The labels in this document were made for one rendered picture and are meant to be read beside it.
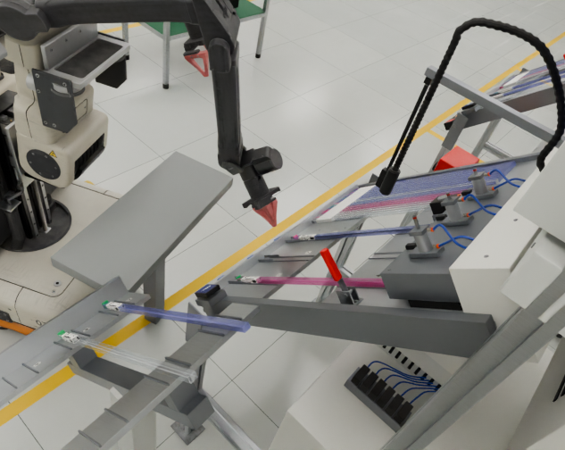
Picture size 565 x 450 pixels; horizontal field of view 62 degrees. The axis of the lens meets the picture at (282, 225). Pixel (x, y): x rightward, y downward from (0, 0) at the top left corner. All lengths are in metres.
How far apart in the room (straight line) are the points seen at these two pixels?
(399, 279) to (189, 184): 1.02
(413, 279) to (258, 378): 1.24
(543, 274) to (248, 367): 1.48
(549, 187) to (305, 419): 0.82
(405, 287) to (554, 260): 0.27
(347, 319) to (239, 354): 1.15
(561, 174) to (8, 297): 1.62
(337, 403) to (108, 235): 0.79
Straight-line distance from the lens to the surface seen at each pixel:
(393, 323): 0.74
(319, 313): 0.84
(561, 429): 0.73
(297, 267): 1.10
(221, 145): 1.19
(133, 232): 1.46
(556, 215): 0.53
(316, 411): 1.18
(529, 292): 0.56
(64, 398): 1.86
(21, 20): 1.06
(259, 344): 1.95
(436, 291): 0.72
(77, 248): 1.43
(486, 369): 0.67
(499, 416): 1.39
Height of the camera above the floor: 1.68
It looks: 45 degrees down
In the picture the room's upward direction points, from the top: 15 degrees clockwise
